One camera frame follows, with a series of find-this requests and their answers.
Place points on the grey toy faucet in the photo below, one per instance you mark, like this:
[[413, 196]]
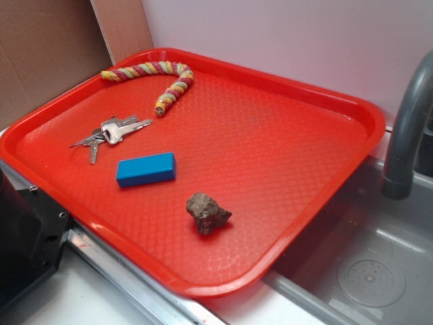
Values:
[[410, 146]]

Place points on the silver key bunch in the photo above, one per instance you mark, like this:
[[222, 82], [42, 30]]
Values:
[[113, 132]]

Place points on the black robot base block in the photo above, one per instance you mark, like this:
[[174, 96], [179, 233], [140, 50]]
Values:
[[34, 228]]

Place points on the blue rectangular block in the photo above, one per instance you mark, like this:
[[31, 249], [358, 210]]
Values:
[[147, 169]]

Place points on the grey plastic sink basin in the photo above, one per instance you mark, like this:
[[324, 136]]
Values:
[[364, 258]]

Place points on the red plastic tray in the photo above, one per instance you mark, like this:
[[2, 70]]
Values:
[[270, 150]]

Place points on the brown rough rock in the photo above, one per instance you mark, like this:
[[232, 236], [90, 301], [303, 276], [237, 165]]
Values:
[[206, 213]]

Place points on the brown cardboard panel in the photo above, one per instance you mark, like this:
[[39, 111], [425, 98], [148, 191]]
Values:
[[49, 47]]

